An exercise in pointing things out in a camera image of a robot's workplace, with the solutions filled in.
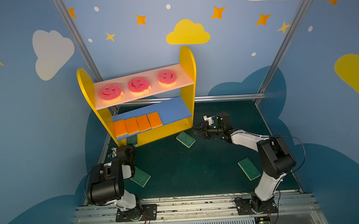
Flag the right small circuit board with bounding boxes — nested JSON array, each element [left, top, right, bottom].
[[254, 217, 271, 224]]

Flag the yellow shelf with pink and blue boards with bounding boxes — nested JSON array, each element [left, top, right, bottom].
[[77, 46, 197, 146]]

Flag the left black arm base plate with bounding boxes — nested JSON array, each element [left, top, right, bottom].
[[115, 204, 157, 222]]

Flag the orange sponge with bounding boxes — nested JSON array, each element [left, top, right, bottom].
[[136, 114, 151, 132], [147, 112, 163, 129], [125, 117, 140, 135], [113, 119, 128, 138]]

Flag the right aluminium corner post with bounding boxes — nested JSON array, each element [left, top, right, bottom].
[[254, 0, 313, 107]]

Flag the aluminium rail frame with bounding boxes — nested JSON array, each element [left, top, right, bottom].
[[72, 190, 328, 224]]

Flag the green sponge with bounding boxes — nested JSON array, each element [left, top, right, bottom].
[[238, 158, 261, 181], [130, 167, 151, 188], [126, 135, 138, 147], [176, 132, 196, 148]]

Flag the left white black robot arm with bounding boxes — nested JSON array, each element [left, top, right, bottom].
[[84, 145, 142, 212]]

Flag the pink smiley sponge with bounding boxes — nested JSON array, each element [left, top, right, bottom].
[[98, 83, 124, 104], [127, 77, 151, 96], [157, 70, 177, 87]]

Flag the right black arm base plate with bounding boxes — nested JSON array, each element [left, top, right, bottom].
[[234, 197, 278, 215]]

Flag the left aluminium corner post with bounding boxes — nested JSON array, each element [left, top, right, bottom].
[[52, 0, 103, 82]]

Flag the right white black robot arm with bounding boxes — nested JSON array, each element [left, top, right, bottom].
[[193, 112, 297, 203]]

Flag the aluminium corner post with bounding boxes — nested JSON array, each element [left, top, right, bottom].
[[254, 0, 313, 107], [52, 0, 103, 82]]

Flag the back aluminium floor bar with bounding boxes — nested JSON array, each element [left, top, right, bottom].
[[122, 93, 266, 106]]

